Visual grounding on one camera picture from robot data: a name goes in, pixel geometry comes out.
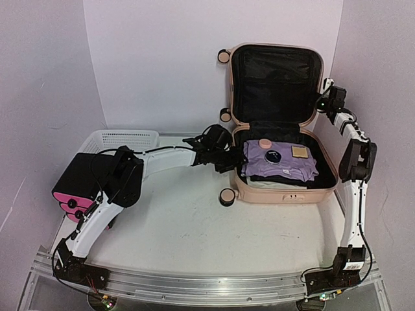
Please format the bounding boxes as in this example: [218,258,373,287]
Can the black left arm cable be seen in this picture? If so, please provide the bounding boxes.
[89,148,137,202]

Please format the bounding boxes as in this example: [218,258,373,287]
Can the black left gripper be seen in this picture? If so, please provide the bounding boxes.
[212,147,250,175]

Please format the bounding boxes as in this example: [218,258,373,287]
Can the beige hard-shell suitcase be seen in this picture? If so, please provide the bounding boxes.
[217,43,338,204]

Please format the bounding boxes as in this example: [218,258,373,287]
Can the purple shirt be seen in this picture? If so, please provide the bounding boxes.
[241,139,319,182]

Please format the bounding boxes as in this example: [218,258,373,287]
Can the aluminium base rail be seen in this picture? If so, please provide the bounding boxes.
[30,246,385,302]

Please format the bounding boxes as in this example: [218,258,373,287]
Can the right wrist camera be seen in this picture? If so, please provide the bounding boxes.
[323,78,334,91]

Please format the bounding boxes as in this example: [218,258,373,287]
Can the round black compact case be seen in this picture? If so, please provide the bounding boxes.
[265,150,281,165]

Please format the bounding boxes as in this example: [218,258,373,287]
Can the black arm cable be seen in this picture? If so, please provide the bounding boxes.
[89,148,137,202]
[300,226,374,286]

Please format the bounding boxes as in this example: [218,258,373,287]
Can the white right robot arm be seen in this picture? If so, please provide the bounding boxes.
[315,78,377,287]

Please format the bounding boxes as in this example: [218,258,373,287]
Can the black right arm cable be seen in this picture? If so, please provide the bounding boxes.
[300,226,374,286]

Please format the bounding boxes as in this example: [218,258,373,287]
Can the black pink drawer organizer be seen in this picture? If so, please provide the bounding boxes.
[52,152,117,223]

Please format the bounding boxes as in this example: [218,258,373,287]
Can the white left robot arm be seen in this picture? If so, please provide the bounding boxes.
[52,124,246,283]

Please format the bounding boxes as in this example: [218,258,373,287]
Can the white perforated plastic basket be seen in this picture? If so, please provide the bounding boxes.
[78,129,159,154]

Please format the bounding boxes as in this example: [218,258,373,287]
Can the black folded garment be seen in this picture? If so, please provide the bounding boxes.
[250,176,307,187]

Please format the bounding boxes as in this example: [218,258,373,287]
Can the square tan coaster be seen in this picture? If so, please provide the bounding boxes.
[292,146,309,159]

